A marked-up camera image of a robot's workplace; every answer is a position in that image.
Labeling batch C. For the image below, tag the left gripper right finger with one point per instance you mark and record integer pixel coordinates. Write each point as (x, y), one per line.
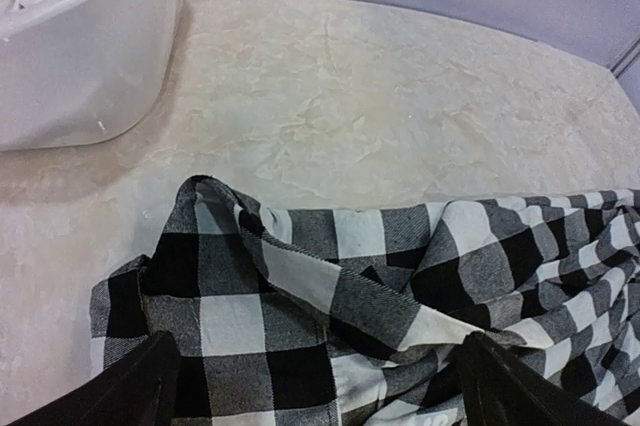
(498, 389)

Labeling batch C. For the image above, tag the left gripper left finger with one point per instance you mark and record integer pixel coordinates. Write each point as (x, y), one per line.
(139, 389)

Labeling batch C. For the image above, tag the black white plaid shirt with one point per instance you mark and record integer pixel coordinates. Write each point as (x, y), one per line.
(340, 317)

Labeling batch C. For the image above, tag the white laundry basket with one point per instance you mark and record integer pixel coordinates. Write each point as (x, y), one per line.
(78, 72)

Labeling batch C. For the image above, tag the right aluminium corner post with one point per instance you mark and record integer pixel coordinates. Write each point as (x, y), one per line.
(624, 61)

